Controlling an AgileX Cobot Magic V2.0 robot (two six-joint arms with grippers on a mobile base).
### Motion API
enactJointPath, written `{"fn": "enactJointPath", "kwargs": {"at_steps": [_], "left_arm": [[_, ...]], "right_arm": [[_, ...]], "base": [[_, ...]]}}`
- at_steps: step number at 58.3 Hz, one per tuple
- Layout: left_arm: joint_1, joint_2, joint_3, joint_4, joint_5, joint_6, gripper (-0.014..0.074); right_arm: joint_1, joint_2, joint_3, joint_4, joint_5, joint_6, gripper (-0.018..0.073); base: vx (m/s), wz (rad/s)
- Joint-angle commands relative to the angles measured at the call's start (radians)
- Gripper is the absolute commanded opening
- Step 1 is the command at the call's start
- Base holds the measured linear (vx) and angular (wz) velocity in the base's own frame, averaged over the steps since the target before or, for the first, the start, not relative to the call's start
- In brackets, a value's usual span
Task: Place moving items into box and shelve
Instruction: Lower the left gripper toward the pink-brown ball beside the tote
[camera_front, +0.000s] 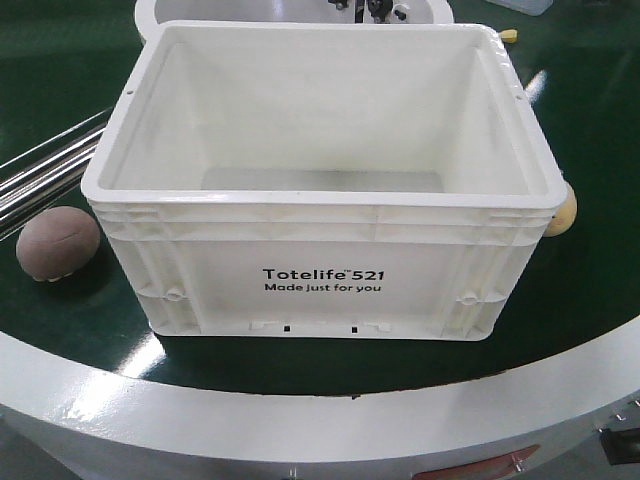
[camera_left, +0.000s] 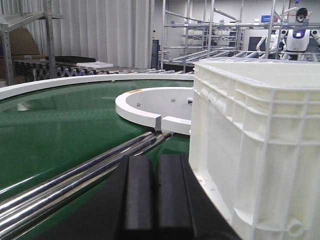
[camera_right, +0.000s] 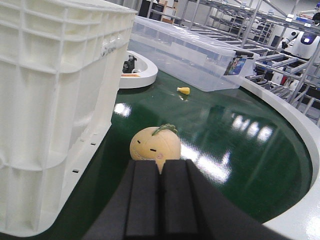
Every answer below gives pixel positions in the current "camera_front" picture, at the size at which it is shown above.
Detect white Totelife plastic crate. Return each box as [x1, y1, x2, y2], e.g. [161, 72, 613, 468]
[81, 21, 567, 341]

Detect cream plush ball toy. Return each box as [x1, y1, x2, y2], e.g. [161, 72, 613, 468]
[543, 183, 578, 237]

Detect brown plush ball toy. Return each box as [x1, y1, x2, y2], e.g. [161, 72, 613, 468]
[16, 206, 100, 282]

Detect small yellow toy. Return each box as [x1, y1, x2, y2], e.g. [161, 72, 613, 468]
[499, 29, 518, 44]

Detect red warning label plate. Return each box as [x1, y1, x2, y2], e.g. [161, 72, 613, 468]
[412, 444, 540, 480]

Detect chrome roller rails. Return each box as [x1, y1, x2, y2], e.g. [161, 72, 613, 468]
[1, 107, 113, 237]

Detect white outer turntable rim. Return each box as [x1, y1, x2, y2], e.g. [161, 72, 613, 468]
[1, 320, 639, 479]

